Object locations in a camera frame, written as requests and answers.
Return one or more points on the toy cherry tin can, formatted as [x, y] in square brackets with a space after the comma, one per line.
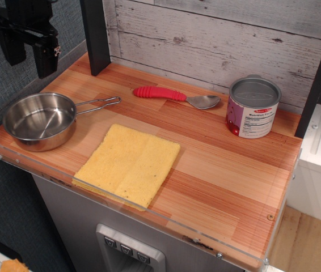
[251, 107]

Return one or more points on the orange object bottom left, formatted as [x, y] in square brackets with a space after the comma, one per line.
[13, 266]

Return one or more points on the small stainless steel pan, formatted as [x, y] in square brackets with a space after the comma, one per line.
[44, 121]

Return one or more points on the clear acrylic table guard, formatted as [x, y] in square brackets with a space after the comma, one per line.
[225, 191]

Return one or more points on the yellow cloth napkin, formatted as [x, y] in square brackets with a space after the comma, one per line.
[129, 166]

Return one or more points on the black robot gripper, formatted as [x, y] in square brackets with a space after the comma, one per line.
[28, 22]

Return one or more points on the silver ice dispenser panel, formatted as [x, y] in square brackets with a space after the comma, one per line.
[121, 252]

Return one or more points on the black left shelf post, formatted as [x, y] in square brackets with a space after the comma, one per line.
[96, 35]

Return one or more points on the grey toy fridge cabinet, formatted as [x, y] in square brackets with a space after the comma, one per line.
[76, 214]

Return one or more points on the red handled metal spoon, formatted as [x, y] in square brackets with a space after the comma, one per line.
[199, 102]

